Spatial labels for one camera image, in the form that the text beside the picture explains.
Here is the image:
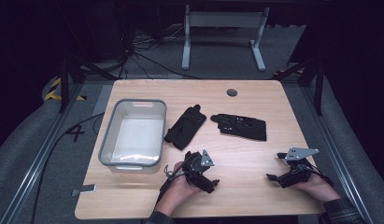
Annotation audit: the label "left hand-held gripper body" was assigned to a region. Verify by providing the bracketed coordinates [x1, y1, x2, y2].
[181, 148, 216, 194]

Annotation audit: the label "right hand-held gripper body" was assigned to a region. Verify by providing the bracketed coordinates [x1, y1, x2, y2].
[277, 147, 320, 189]

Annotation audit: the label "person's right hand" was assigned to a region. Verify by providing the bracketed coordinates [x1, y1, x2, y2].
[292, 172, 341, 204]

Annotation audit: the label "person's left hand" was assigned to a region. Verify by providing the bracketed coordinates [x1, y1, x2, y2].
[154, 161, 201, 217]

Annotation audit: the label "black glove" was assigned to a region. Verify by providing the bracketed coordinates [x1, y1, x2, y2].
[164, 104, 208, 151]
[209, 113, 268, 142]

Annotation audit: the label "white plastic bin grey rim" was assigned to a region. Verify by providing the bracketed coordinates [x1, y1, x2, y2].
[98, 98, 168, 175]

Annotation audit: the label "black metal stand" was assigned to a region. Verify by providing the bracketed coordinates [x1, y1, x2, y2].
[272, 57, 325, 117]
[58, 54, 120, 114]

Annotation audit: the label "small grey metal tab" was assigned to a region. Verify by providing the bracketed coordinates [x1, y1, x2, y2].
[71, 183, 97, 197]

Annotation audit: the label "yellow black hazard tape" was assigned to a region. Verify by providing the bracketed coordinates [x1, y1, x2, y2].
[44, 77, 88, 102]

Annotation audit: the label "left hand-held gripper cable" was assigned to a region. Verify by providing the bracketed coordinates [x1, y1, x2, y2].
[162, 155, 193, 183]

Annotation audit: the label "hand-held gripper cable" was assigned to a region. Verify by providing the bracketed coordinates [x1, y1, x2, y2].
[162, 155, 193, 183]
[309, 164, 334, 189]

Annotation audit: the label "right hand-held gripper cable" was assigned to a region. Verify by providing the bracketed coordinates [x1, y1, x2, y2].
[309, 164, 334, 189]

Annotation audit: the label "aluminium floor rail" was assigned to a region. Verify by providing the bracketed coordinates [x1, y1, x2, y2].
[0, 83, 85, 224]
[300, 86, 375, 224]

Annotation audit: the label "bundle of black floor cables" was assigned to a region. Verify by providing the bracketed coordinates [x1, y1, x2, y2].
[116, 26, 202, 80]

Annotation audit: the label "long black floor cable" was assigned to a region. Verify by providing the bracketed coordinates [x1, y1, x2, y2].
[30, 112, 106, 224]

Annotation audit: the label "white metal table frame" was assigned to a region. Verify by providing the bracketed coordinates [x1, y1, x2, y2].
[181, 4, 271, 72]

